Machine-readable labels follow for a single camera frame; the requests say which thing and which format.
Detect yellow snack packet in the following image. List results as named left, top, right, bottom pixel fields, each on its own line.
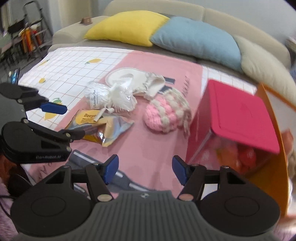
left=66, top=109, right=134, bottom=147

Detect white cotton pads bag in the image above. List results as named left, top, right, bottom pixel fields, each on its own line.
left=84, top=81, right=137, bottom=114

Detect white round fabric pad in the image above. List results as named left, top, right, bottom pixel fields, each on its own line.
left=105, top=67, right=165, bottom=100

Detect pink white knitted item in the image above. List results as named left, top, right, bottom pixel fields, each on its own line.
left=143, top=88, right=192, bottom=136

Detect brown twisted towel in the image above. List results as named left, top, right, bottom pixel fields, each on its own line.
left=281, top=128, right=295, bottom=181

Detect orange cardboard box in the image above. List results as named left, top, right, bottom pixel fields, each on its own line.
left=248, top=84, right=295, bottom=219

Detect smartphone on stand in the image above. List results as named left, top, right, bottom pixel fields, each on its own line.
left=7, top=68, right=21, bottom=85

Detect pink white lemon tablecloth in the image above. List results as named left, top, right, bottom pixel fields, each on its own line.
left=19, top=47, right=256, bottom=194

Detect black folding ladder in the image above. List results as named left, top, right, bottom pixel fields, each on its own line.
left=8, top=1, right=53, bottom=59

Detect beige sofa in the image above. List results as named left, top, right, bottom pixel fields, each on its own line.
left=47, top=0, right=296, bottom=100

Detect red lid clear box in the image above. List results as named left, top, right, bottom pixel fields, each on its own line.
left=185, top=80, right=280, bottom=174

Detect small brown sign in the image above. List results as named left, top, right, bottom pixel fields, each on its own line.
left=80, top=16, right=92, bottom=26

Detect yellow cushion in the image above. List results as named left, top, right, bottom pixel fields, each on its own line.
left=84, top=10, right=170, bottom=47

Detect beige grey cushion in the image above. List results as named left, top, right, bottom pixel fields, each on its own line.
left=233, top=35, right=295, bottom=104

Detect light blue cushion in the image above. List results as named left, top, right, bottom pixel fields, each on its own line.
left=150, top=16, right=242, bottom=72

